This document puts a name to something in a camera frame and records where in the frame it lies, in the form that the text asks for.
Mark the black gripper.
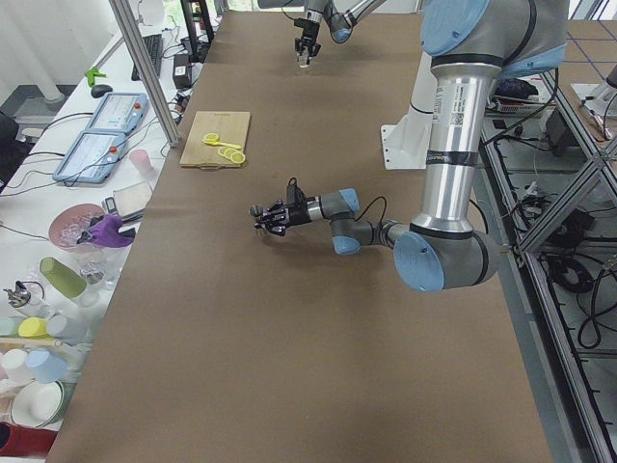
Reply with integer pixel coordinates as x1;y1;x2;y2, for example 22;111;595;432
294;17;321;58
254;197;321;236

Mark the steel jigger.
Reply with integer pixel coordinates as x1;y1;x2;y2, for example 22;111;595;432
249;204;263;223

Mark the clear glass measuring cup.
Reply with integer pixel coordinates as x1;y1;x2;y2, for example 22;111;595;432
298;53;311;68

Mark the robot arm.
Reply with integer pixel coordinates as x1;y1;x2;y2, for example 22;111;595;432
257;0;383;67
251;1;569;291

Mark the pink cup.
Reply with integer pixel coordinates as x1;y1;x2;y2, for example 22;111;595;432
128;149;155;179

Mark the green cup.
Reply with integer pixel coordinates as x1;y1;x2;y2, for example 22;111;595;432
40;257;87;299

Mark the yellow cup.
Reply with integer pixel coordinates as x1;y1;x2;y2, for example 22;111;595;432
17;317;51;340

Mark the light blue cup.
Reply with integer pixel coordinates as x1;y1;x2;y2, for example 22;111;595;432
25;348;68;384

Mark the lemon slice end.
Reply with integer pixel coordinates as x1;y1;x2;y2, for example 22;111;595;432
230;150;246;165

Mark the yellow plastic spoon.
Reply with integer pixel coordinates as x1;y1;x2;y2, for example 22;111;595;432
218;137;242;150

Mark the wooden cutting board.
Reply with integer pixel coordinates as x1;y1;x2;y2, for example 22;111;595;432
179;111;251;170

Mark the lemon slice on spoon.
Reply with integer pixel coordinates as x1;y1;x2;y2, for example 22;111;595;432
202;132;221;146

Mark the black keyboard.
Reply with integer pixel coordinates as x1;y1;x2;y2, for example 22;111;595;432
130;33;165;82

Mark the purple cloth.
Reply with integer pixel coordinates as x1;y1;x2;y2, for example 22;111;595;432
77;215;136;248

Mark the upper teach pendant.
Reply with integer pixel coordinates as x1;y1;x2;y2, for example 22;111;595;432
86;92;148;135

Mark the teach pendant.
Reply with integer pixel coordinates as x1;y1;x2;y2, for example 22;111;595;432
52;130;127;184
86;92;148;135

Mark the lower teach pendant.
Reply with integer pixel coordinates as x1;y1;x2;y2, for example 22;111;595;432
52;130;127;184

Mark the pink bowl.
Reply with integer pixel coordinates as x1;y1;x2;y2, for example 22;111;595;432
48;203;104;253

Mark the black computer mouse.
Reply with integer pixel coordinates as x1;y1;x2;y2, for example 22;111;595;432
91;84;113;98

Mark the white bowl green rim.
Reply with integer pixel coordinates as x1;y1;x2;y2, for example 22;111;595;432
10;382;65;427

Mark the red bowl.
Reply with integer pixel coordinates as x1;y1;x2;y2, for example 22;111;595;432
1;422;58;458

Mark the wrist cable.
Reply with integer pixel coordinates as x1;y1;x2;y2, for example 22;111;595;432
356;194;389;225

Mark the white pedestal column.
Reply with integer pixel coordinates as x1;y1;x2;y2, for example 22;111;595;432
381;52;437;170

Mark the aluminium frame post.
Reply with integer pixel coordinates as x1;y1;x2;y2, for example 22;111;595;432
109;0;181;148

